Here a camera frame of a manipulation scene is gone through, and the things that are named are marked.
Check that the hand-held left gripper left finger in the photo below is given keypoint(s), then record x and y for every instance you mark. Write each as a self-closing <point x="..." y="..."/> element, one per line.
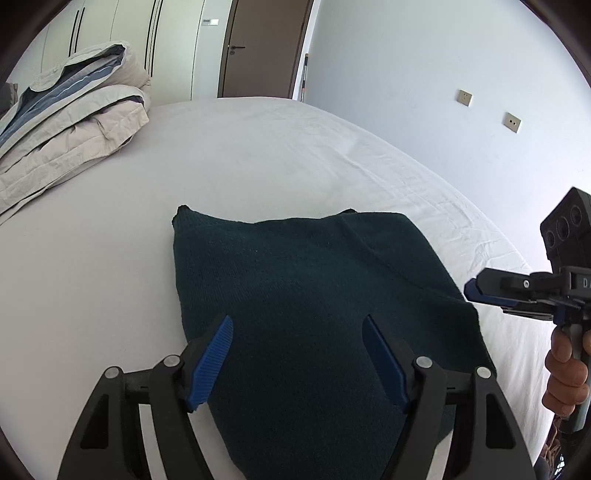
<point x="212" y="364"/>

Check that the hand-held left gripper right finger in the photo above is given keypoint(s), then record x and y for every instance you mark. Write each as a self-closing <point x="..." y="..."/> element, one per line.
<point x="385" y="364"/>

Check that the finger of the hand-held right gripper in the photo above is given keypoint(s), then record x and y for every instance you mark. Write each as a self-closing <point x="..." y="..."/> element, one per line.
<point x="526" y="313"/>
<point x="496" y="284"/>

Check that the dark green knit sweater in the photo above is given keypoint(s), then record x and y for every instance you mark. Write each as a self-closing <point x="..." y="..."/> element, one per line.
<point x="300" y="286"/>

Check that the person's right hand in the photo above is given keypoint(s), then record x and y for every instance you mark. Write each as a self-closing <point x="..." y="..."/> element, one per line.
<point x="561" y="387"/>

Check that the white bed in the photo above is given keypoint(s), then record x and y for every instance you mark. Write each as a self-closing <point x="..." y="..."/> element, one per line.
<point x="231" y="152"/>

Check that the folded beige blue striped duvet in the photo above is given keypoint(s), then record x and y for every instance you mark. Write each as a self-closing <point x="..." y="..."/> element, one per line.
<point x="69" y="124"/>

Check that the thin pole by door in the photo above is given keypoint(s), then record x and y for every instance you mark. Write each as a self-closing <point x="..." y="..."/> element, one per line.
<point x="304" y="78"/>

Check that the brown wooden door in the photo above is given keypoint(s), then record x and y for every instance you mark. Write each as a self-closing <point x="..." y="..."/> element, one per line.
<point x="263" y="46"/>

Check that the white wardrobe with dark strips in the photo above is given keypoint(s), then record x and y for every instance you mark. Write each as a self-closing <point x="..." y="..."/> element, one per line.
<point x="115" y="27"/>

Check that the beige wall socket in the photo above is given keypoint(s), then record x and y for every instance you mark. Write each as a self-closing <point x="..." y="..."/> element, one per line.
<point x="511" y="122"/>
<point x="464" y="98"/>

